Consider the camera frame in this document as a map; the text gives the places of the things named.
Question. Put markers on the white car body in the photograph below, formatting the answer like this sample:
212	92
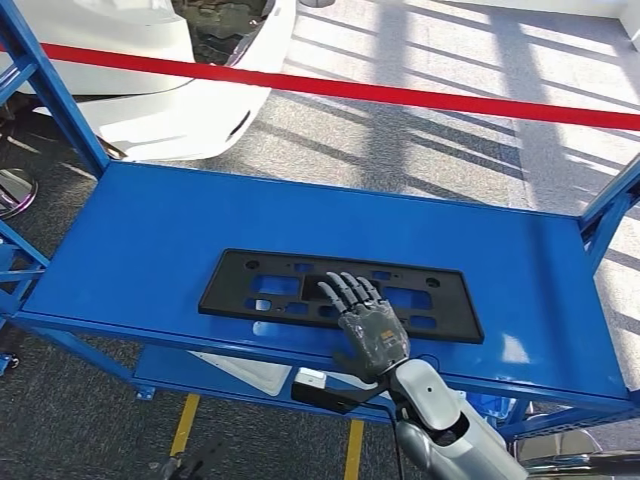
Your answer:
175	119

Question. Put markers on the yellow floor tape square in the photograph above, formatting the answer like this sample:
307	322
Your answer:
184	424

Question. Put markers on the blue metal shelf rack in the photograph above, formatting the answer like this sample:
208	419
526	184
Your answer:
150	252

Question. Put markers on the red barrier belt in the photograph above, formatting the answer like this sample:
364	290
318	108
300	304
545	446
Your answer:
350	89

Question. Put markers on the stacked white plastic crates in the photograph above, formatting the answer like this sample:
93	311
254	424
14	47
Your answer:
250	374

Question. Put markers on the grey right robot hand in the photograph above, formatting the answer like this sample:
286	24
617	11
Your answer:
375	338

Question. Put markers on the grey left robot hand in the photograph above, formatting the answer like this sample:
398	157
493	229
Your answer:
175	469

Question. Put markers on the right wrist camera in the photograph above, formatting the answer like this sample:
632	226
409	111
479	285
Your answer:
310	391

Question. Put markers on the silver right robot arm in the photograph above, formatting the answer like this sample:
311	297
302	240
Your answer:
440	411

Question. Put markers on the black plastic plate frame part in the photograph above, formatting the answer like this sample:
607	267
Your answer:
225	291

